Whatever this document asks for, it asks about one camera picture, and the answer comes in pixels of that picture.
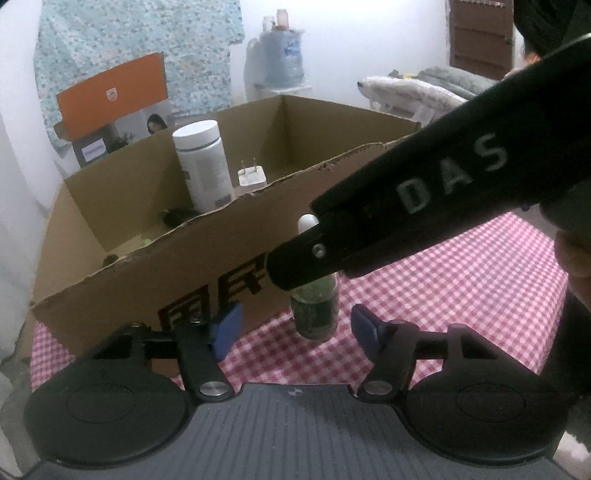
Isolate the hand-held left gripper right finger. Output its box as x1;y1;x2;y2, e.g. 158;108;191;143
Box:
351;304;513;405

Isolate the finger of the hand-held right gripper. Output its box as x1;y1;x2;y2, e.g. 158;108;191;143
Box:
267;225;337;291

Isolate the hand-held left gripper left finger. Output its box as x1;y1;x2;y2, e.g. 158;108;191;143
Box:
90;305;244;403

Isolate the green glass dropper bottle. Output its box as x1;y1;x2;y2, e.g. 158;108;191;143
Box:
290;213;340;341

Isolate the white charger plug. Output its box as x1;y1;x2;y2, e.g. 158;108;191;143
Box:
237;158;267;200

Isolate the brown cardboard box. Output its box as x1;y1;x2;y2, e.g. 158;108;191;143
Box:
30;95;423;372

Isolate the black oval key fob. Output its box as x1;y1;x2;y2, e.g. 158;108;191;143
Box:
159;208;199;228

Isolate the white plastic supplement bottle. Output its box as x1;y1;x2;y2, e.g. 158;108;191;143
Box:
172;120;235;214

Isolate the person's right hand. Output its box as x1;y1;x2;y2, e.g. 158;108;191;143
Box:
554;228;591;279

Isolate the grey green blanket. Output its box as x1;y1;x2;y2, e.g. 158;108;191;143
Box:
390;66;498;99

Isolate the white fluffy blanket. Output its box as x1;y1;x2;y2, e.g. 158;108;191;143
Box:
357;75;468;124

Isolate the brown wooden door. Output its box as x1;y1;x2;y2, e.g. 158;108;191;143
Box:
449;0;515;81

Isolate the person's head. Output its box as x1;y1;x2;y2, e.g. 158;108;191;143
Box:
512;0;591;65

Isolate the blue water jug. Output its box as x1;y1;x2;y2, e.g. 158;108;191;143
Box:
260;27;306;89

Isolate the white curtain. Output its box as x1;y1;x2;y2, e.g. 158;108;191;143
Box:
0;9;65;365

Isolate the orange and grey product box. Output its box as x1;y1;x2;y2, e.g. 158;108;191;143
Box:
54;52;175;169

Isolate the floral patterned cloth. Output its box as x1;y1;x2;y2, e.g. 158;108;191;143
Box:
34;0;245;151

